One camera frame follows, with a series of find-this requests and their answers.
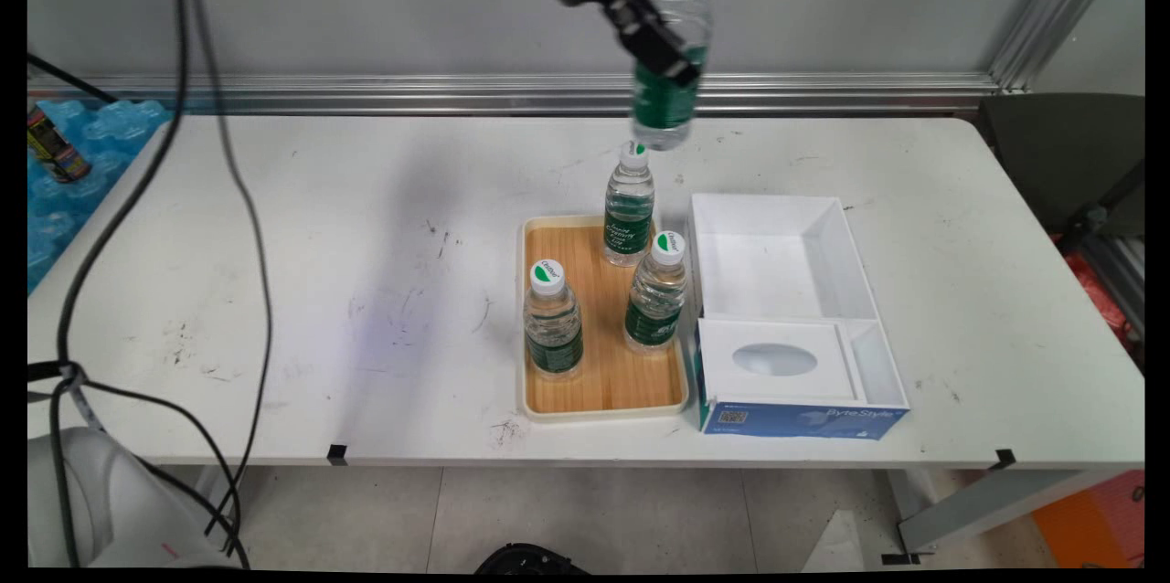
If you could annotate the horizontal aluminium frame rail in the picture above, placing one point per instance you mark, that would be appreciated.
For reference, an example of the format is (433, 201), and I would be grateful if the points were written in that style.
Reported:
(457, 94)

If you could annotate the black table foot pad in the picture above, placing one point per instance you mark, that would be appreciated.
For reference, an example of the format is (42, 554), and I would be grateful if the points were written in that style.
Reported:
(900, 558)

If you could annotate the red bag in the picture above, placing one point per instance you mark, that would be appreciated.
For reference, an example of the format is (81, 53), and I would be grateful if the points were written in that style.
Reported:
(1101, 302)

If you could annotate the black tape marker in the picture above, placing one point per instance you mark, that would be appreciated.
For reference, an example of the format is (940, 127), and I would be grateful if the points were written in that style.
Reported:
(337, 454)

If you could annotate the dark grey chair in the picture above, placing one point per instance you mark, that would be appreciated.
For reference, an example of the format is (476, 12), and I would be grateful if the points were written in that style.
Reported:
(1051, 153)

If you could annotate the slanted aluminium frame post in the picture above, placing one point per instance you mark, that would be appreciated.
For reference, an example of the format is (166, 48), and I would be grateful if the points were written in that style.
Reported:
(1051, 26)

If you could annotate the black round floor object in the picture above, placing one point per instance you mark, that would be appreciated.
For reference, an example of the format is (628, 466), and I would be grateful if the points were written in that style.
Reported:
(530, 561)

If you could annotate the aluminium frame bar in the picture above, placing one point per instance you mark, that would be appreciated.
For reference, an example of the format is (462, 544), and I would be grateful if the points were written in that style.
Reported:
(1121, 268)

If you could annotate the white table leg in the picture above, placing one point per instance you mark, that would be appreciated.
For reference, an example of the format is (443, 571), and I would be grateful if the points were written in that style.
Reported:
(987, 510)

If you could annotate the orange box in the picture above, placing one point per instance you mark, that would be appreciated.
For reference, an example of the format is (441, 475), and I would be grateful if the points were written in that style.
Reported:
(1092, 519)

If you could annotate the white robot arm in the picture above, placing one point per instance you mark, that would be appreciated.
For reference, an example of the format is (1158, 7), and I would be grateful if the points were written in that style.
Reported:
(101, 492)

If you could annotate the white box with blue side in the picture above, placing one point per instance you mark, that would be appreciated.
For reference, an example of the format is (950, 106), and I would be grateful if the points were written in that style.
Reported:
(777, 263)

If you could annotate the blue wrapped bottle pack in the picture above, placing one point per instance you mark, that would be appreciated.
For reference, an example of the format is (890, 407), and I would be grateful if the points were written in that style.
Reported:
(64, 217)

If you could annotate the dark printed can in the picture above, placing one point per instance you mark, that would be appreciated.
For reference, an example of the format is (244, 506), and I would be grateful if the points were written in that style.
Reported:
(57, 149)

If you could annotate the clear water bottle green label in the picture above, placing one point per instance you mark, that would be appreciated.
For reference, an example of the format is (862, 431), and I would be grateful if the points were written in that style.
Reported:
(654, 313)
(628, 217)
(553, 341)
(663, 112)

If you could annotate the wooden tray cream rim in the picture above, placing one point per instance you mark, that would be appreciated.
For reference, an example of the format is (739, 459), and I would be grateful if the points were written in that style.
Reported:
(600, 368)

